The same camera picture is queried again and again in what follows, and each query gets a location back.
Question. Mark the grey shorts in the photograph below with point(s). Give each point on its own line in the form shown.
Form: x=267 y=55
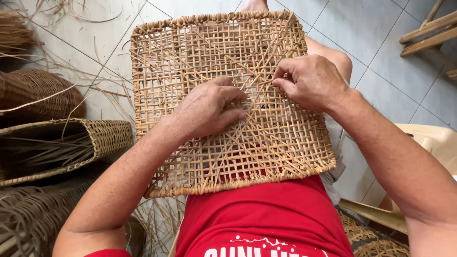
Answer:
x=334 y=150

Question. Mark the round dark wicker basket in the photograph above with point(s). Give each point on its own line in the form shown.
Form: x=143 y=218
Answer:
x=39 y=94

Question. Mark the beige plastic chair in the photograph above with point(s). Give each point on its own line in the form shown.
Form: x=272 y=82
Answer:
x=414 y=171

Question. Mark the rectangular woven rattan basket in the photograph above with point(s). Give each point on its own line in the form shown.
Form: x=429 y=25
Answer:
x=60 y=150

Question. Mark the square woven rattan panel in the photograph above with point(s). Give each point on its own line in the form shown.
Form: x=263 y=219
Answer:
x=228 y=107

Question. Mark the unfinished woven rattan basket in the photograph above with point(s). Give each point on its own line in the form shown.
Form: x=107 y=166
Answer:
x=39 y=214

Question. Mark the woven cane seat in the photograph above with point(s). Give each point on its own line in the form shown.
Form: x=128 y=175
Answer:
x=371 y=239

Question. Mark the person's right hand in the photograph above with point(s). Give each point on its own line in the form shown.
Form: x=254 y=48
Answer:
x=310 y=85

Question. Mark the person's left hand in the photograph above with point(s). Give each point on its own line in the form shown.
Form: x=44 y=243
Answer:
x=203 y=110

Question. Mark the wooden frame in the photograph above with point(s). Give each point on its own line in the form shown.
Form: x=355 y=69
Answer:
x=430 y=34

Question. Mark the red printed shirt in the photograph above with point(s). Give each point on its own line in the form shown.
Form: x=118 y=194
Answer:
x=257 y=221

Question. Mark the loose rattan strips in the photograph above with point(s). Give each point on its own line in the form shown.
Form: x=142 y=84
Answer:
x=103 y=71

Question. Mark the bundle of rattan strips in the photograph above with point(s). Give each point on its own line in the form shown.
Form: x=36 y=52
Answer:
x=14 y=34

